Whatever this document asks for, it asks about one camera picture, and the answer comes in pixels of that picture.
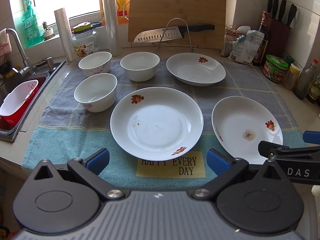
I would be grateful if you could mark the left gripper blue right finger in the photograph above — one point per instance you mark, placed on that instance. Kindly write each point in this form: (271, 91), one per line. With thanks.
(218, 162)

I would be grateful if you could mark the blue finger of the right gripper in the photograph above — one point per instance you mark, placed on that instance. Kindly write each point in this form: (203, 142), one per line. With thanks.
(311, 137)
(266, 149)

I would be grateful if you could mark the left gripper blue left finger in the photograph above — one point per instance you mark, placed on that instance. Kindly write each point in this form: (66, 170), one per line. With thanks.
(98, 161)

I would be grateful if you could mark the stained white plate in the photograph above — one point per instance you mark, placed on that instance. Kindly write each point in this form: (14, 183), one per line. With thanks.
(240, 124)

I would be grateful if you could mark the white bowl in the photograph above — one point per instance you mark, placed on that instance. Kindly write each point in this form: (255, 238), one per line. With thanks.
(140, 66)
(97, 93)
(96, 63)

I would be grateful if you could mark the white fruit-print plate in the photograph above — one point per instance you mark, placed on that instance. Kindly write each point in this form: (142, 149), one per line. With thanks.
(157, 123)
(196, 69)

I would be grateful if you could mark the steel kitchen faucet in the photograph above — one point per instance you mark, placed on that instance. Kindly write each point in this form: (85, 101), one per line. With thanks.
(28, 69)

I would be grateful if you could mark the grey and teal dish towel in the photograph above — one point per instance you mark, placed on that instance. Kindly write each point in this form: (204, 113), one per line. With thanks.
(66, 130)

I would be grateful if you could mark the clear glass oil bottle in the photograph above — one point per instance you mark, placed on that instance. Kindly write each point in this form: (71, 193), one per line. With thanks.
(306, 80)

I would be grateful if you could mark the yellow-capped spice jar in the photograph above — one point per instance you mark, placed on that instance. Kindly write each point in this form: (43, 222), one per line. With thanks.
(291, 77)

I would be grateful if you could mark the green-lidded sauce jar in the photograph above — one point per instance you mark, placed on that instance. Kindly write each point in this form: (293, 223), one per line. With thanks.
(275, 68)

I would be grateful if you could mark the dark soy sauce bottle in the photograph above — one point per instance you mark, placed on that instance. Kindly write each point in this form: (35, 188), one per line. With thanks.
(257, 61)

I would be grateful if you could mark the white clipped plastic bag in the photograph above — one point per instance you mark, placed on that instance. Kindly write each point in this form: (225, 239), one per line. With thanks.
(246, 46)

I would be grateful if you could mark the red and white sink basin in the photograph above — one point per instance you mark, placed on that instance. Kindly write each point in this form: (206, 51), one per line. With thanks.
(16, 102)

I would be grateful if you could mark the dark red knife block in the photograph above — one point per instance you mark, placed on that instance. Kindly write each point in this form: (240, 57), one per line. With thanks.
(278, 31)

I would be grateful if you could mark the red-white food bag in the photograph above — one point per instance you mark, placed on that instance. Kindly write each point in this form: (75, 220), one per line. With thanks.
(231, 35)

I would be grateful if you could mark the glass jar with green lid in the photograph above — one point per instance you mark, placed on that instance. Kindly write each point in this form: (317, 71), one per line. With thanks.
(85, 39)

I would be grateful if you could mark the green dish soap bottle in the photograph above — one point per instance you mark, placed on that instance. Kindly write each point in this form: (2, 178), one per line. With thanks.
(32, 26)

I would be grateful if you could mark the pink checked dishcloth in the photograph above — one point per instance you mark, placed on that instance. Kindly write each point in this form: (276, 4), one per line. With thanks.
(5, 44)

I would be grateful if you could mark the bamboo cutting board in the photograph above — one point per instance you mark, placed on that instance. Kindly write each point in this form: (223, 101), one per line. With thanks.
(153, 14)

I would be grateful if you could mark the clear plastic wrap roll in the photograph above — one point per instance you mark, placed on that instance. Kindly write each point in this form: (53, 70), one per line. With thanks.
(112, 30)

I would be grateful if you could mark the orange cooking wine box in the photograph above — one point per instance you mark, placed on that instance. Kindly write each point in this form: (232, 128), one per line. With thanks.
(120, 5)

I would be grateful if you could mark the black-handled santoku knife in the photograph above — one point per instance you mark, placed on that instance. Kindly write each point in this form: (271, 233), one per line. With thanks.
(144, 37)

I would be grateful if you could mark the steel wire knife stand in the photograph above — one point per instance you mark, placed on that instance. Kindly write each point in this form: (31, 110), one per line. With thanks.
(173, 33)

